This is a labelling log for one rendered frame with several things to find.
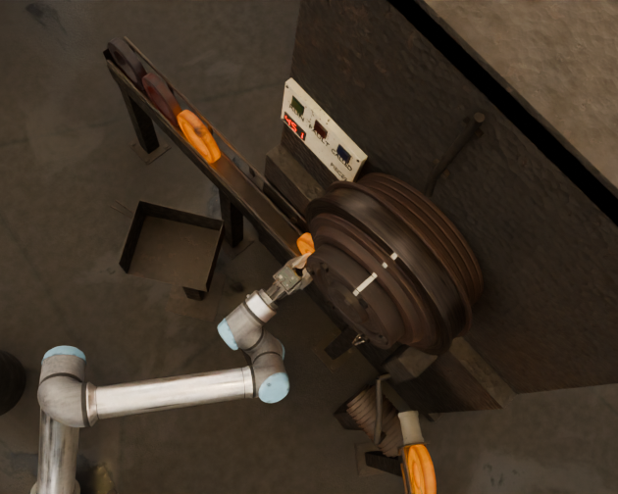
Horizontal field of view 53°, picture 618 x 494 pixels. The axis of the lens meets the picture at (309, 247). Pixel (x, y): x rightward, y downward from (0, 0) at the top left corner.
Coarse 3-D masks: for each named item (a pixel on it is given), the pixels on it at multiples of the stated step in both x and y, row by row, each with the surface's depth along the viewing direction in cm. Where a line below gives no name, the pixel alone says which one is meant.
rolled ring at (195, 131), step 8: (184, 112) 194; (184, 120) 192; (192, 120) 191; (184, 128) 202; (192, 128) 192; (200, 128) 190; (192, 136) 204; (200, 136) 190; (208, 136) 191; (192, 144) 206; (200, 144) 205; (208, 144) 192; (216, 144) 194; (200, 152) 204; (208, 152) 195; (216, 152) 195; (208, 160) 202; (216, 160) 200
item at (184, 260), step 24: (144, 216) 199; (168, 216) 196; (192, 216) 190; (144, 240) 198; (168, 240) 198; (192, 240) 198; (216, 240) 198; (120, 264) 183; (144, 264) 195; (168, 264) 195; (192, 264) 196; (192, 288) 193; (216, 288) 254; (192, 312) 251; (216, 312) 252
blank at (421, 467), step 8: (416, 448) 174; (424, 448) 174; (408, 456) 182; (416, 456) 173; (424, 456) 171; (408, 464) 182; (416, 464) 174; (424, 464) 169; (432, 464) 170; (416, 472) 178; (424, 472) 168; (432, 472) 168; (416, 480) 177; (424, 480) 168; (432, 480) 168; (416, 488) 176; (424, 488) 168; (432, 488) 168
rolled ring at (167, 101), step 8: (144, 80) 200; (152, 80) 196; (160, 80) 196; (152, 88) 206; (160, 88) 195; (168, 88) 195; (152, 96) 207; (160, 96) 197; (168, 96) 195; (160, 104) 209; (168, 104) 196; (176, 104) 197; (168, 112) 209; (176, 112) 198; (176, 120) 201
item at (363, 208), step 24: (336, 192) 140; (360, 192) 135; (312, 216) 150; (360, 216) 129; (384, 216) 129; (384, 240) 125; (408, 240) 126; (408, 264) 124; (432, 264) 127; (432, 288) 127; (432, 312) 130; (456, 312) 132
